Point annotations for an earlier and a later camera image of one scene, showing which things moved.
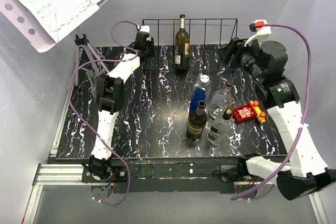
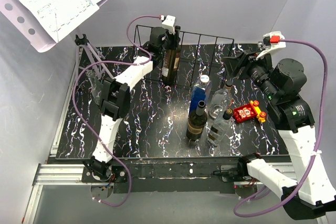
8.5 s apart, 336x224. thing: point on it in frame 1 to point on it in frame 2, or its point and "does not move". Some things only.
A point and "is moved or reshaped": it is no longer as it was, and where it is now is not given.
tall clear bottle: x=92 y=81 does not move
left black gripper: x=150 y=53 to x=176 y=41
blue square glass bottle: x=201 y=91 does not move
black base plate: x=168 y=176 does not move
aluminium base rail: x=59 y=170 does not move
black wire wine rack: x=209 y=39 is moved or reshaped
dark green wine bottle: x=181 y=47 to x=171 y=61
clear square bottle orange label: x=219 y=129 does not move
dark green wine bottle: x=197 y=121 does not move
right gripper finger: x=237 y=42 to x=243 y=56
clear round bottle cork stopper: x=221 y=99 does not move
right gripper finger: x=225 y=53 to x=234 y=64
